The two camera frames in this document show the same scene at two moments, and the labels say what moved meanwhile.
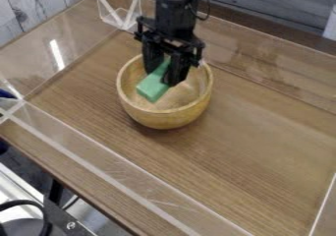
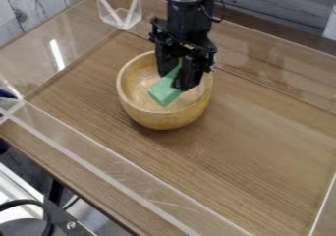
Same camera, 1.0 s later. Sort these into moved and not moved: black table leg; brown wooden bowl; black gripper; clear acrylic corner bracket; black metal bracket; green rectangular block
Moved: green rectangular block; black gripper
Not moved: brown wooden bowl; clear acrylic corner bracket; black metal bracket; black table leg
